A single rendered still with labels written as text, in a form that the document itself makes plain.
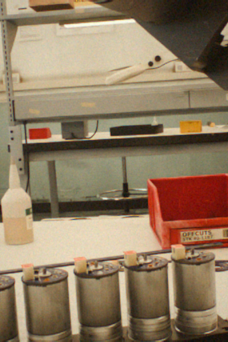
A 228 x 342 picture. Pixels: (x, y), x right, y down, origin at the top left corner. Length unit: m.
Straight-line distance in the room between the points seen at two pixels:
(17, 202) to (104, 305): 0.34
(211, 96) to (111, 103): 0.46
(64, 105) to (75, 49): 2.21
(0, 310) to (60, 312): 0.03
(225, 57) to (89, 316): 0.17
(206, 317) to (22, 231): 0.35
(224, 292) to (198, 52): 0.20
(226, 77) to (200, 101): 2.20
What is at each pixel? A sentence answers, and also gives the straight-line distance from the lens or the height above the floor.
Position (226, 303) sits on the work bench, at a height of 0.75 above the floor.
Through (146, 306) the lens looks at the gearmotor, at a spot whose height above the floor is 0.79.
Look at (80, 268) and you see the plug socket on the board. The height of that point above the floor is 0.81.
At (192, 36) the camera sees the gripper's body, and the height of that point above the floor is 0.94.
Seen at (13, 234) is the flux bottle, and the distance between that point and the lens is 0.63.
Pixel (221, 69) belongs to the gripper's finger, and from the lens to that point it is 0.34.
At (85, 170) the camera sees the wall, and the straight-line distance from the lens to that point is 4.74.
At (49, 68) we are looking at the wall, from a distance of 4.78.
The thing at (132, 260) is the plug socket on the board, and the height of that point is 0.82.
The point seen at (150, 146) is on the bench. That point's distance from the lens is 2.60.
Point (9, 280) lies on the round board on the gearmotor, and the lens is 0.29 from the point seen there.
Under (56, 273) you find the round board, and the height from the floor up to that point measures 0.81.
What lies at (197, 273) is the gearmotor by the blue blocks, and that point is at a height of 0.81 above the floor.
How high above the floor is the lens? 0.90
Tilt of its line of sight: 7 degrees down
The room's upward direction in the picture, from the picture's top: 4 degrees counter-clockwise
